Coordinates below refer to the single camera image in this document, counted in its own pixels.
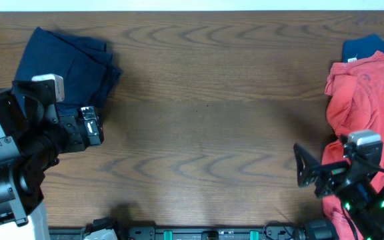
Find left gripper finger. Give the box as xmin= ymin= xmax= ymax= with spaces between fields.
xmin=79 ymin=106 xmax=97 ymax=120
xmin=84 ymin=112 xmax=104 ymax=146

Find navy blue shorts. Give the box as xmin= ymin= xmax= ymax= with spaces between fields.
xmin=15 ymin=27 xmax=123 ymax=116

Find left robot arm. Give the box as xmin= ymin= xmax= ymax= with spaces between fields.
xmin=0 ymin=80 xmax=104 ymax=239

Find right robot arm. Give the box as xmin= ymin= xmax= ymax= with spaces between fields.
xmin=293 ymin=141 xmax=384 ymax=239

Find red orange t-shirt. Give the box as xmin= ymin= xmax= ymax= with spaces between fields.
xmin=322 ymin=51 xmax=384 ymax=239

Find dark blue garment underneath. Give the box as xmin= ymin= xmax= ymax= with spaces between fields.
xmin=342 ymin=35 xmax=384 ymax=63

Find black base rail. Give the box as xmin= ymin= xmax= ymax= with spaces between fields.
xmin=49 ymin=217 xmax=339 ymax=240

